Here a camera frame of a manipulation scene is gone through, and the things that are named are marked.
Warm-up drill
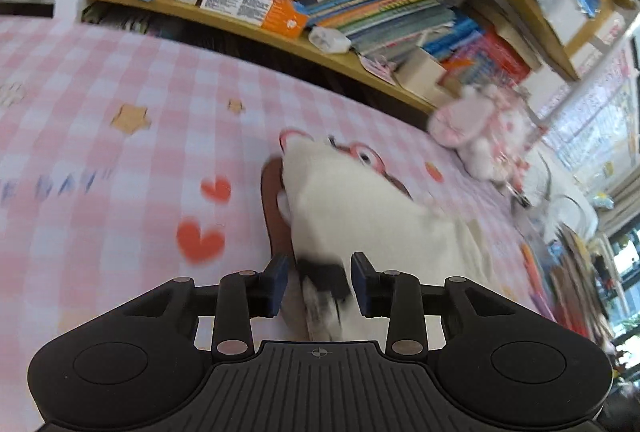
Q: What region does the cream t-shirt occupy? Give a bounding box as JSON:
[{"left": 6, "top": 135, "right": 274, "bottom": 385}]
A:
[{"left": 280, "top": 130, "right": 496, "bottom": 343}]

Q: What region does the orange marker pen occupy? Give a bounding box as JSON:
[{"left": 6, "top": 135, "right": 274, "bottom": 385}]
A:
[{"left": 521, "top": 244, "right": 544, "bottom": 300}]

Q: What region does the pink checkered tablecloth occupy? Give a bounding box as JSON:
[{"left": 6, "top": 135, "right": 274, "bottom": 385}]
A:
[{"left": 1, "top": 16, "right": 530, "bottom": 431}]

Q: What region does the pink white plush toy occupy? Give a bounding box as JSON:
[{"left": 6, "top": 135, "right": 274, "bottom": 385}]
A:
[{"left": 427, "top": 84, "right": 533, "bottom": 188}]

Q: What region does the cream square pen holder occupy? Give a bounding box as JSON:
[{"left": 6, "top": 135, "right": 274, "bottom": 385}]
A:
[{"left": 394, "top": 48, "right": 450, "bottom": 105}]

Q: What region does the white charger block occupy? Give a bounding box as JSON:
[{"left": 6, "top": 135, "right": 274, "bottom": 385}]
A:
[{"left": 308, "top": 26, "right": 352, "bottom": 54}]

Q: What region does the lying white orange toothpaste box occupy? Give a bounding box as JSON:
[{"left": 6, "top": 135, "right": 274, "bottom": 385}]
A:
[{"left": 201, "top": 0, "right": 308, "bottom": 39}]

